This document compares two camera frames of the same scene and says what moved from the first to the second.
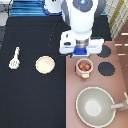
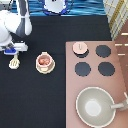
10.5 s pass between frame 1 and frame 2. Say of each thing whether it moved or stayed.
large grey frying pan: stayed
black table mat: stayed
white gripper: moved
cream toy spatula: stayed
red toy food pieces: moved
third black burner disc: stayed
